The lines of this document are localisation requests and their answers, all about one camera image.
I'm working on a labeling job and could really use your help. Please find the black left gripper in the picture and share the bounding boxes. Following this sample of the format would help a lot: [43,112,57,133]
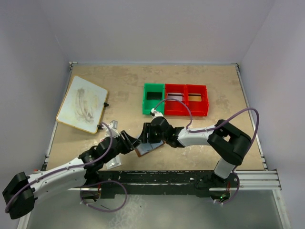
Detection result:
[103,130,141,163]

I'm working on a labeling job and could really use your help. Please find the brown leather card holder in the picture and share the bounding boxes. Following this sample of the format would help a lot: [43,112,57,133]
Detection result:
[135,141,165,157]

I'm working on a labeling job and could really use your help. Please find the white credit card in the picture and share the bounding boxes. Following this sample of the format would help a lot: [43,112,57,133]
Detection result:
[166,93,183,101]

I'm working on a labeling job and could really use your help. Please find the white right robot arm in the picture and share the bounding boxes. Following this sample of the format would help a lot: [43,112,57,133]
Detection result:
[138,117,253,187]

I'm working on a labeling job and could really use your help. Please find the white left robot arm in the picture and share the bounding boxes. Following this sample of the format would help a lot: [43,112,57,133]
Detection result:
[2,131,141,219]

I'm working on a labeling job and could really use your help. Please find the black card in bin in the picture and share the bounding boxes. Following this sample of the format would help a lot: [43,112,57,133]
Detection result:
[146,92,163,101]

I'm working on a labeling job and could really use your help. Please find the gold card in bin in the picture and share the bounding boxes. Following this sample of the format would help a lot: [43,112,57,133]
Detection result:
[188,94,202,102]

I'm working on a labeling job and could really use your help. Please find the clear plastic packet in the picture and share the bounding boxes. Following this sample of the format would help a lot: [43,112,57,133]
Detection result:
[106,155,122,170]

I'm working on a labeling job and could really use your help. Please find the green plastic bin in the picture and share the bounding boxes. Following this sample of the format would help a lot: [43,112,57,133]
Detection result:
[142,83,165,115]

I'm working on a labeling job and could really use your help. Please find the red bin right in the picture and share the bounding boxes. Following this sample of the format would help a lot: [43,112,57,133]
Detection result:
[186,84,209,117]

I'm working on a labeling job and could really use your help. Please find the white board yellow rim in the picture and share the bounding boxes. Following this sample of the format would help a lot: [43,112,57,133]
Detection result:
[56,76,108,134]

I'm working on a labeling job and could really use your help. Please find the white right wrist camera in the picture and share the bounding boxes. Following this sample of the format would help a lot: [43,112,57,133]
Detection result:
[150,108,163,118]

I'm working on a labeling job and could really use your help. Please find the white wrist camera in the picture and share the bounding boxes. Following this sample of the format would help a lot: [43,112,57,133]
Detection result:
[102,120,120,138]
[150,108,163,118]

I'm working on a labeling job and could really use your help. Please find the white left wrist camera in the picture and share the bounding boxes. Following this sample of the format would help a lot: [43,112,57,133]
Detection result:
[102,120,120,138]

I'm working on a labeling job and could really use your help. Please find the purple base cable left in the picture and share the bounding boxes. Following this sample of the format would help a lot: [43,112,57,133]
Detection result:
[80,177,129,212]

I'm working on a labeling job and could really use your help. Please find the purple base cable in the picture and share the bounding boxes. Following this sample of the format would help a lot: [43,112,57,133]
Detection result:
[80,177,129,212]
[213,171,240,206]

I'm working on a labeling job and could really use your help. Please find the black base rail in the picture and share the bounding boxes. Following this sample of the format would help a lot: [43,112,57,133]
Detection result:
[80,170,240,198]

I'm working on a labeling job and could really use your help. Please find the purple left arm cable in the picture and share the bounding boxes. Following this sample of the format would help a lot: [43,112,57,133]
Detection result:
[4,122,114,213]

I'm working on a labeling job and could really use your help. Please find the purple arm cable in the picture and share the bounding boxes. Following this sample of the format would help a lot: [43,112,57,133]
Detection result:
[150,98,260,172]
[4,122,114,213]

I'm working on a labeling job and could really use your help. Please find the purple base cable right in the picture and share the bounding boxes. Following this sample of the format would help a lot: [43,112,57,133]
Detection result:
[213,171,240,206]

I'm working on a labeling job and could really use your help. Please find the metal corner bracket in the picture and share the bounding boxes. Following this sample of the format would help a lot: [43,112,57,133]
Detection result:
[69,62,78,71]

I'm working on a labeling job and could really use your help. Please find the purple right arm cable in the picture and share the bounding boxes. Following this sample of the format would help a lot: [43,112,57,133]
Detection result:
[150,98,260,172]

